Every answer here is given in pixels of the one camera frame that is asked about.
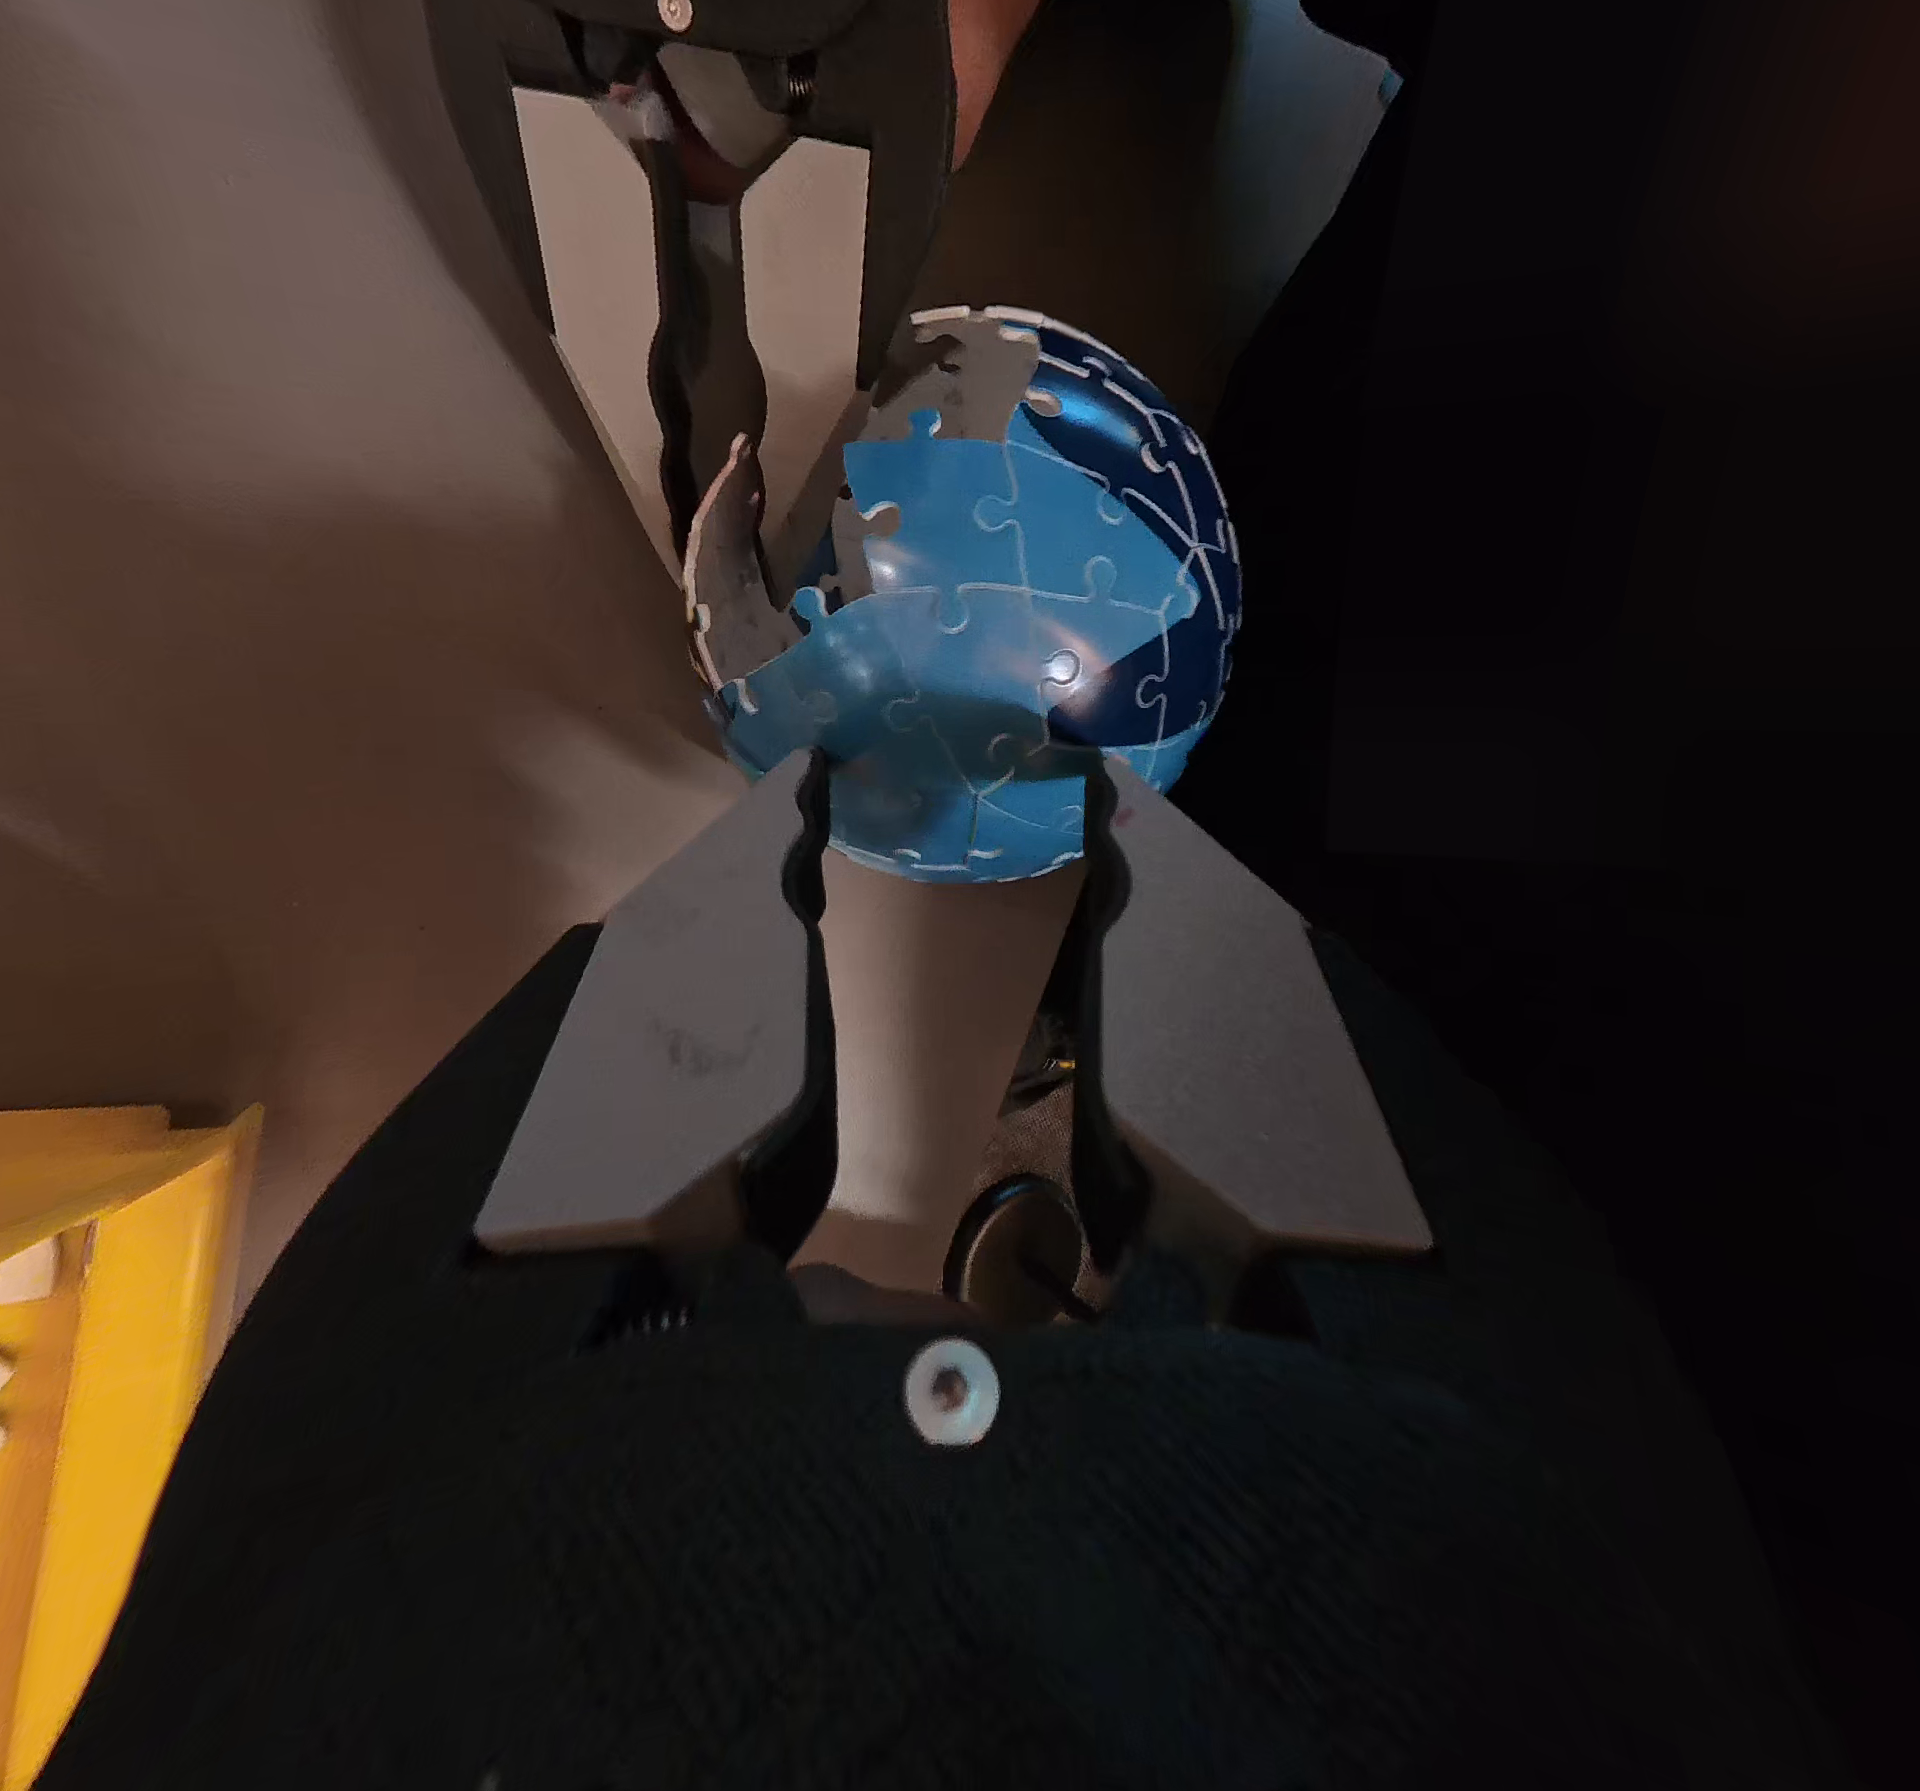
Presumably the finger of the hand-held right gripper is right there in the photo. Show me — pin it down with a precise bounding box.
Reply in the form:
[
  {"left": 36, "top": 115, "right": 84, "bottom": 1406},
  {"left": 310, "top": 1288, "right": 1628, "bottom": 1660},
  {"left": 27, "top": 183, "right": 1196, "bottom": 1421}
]
[
  {"left": 732, "top": 132, "right": 878, "bottom": 585},
  {"left": 510, "top": 85, "right": 709, "bottom": 565}
]

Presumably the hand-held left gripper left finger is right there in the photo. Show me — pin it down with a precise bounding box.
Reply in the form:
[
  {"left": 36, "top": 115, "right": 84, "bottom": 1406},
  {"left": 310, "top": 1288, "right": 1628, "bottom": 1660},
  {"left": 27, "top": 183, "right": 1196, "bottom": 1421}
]
[{"left": 475, "top": 750, "right": 839, "bottom": 1256}]

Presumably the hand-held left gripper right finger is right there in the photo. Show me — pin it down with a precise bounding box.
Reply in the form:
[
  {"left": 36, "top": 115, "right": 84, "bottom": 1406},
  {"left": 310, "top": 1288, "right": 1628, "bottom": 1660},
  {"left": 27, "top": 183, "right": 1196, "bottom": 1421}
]
[{"left": 1068, "top": 754, "right": 1438, "bottom": 1271}]

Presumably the blue puzzle ball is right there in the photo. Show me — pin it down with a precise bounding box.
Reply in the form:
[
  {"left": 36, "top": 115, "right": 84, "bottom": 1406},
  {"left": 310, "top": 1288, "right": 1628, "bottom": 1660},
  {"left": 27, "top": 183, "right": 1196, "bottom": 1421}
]
[{"left": 705, "top": 305, "right": 1249, "bottom": 886}]

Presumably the black round object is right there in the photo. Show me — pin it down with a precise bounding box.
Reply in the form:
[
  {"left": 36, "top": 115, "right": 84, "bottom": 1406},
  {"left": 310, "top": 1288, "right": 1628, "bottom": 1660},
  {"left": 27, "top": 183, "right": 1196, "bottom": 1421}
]
[{"left": 942, "top": 1171, "right": 1100, "bottom": 1322}]

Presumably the yellow plastic bin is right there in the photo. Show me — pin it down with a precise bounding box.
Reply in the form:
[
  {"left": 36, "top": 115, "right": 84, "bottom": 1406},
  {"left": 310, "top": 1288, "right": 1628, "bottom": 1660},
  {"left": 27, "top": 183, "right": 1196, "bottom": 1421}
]
[{"left": 0, "top": 1101, "right": 267, "bottom": 1791}]

